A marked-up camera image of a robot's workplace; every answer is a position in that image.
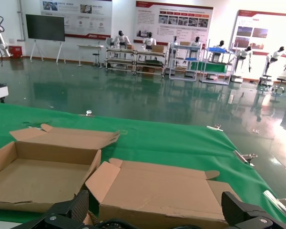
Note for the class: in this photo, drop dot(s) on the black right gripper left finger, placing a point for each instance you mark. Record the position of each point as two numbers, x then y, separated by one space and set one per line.
71 210

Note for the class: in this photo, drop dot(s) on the red box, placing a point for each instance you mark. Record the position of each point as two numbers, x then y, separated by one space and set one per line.
15 51

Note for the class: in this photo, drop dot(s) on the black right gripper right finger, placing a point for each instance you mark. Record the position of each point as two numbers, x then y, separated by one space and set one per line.
238 214

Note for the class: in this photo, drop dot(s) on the white tube workbench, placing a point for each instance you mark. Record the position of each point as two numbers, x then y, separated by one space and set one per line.
120 61
150 64

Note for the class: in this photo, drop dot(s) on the wall poster with photos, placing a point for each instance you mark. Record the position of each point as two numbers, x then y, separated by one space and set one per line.
259 26

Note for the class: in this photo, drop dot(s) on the green table cloth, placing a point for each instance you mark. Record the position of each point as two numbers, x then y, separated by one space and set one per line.
169 143

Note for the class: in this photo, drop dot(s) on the white humanoid robot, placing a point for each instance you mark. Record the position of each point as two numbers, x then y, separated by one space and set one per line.
275 55
196 44
220 45
149 42
244 54
121 39
174 45

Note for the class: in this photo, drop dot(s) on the shelf rack with blue bins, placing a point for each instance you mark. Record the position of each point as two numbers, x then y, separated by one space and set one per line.
217 68

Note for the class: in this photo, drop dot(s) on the red framed wall poster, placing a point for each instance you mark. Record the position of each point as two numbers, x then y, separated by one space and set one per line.
171 28

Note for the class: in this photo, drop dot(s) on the white display stand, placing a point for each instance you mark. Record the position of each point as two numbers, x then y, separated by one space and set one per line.
37 51

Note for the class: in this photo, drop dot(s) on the white shelf rack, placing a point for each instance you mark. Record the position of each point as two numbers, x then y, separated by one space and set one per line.
184 60

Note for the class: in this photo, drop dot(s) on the silver cloth clamp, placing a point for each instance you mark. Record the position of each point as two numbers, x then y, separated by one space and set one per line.
280 202
246 157
89 113
215 127

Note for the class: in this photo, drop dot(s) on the black display screen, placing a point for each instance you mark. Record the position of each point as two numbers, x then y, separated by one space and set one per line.
45 26

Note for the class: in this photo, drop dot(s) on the white info wall poster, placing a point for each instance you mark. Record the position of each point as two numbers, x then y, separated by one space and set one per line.
90 16

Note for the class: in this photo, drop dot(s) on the black wheeled stool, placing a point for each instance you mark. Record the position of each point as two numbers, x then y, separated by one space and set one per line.
280 84
266 80

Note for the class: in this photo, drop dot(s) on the white desk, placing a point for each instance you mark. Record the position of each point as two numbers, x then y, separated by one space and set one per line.
89 47

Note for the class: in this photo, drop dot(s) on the closed cardboard box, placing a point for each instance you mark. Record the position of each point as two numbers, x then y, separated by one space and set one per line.
158 48

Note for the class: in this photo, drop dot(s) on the open brown cardboard box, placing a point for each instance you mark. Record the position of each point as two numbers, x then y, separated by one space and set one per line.
157 188
38 176

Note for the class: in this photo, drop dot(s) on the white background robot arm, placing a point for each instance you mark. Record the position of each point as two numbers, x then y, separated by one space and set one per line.
0 38

